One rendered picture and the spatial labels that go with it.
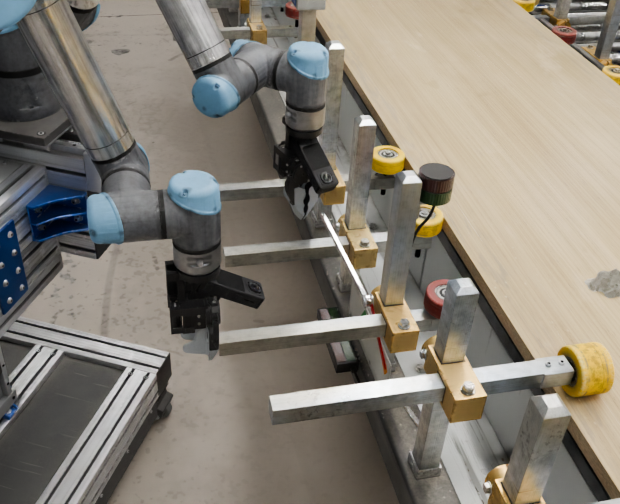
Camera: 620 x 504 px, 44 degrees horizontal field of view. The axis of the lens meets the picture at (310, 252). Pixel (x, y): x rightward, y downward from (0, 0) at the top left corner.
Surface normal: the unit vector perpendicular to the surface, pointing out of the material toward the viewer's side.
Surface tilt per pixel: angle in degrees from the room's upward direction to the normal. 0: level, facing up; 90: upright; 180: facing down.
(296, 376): 0
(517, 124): 0
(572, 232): 0
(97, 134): 92
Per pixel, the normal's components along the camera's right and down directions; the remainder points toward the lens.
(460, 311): 0.22, 0.59
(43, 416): 0.05, -0.80
